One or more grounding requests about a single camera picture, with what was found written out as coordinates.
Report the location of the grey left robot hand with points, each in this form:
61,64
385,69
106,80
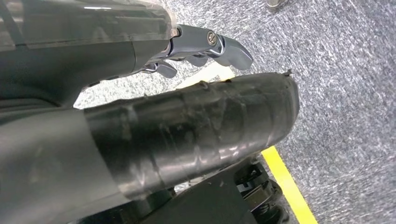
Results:
77,58

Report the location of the black robot foot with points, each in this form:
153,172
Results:
216,204

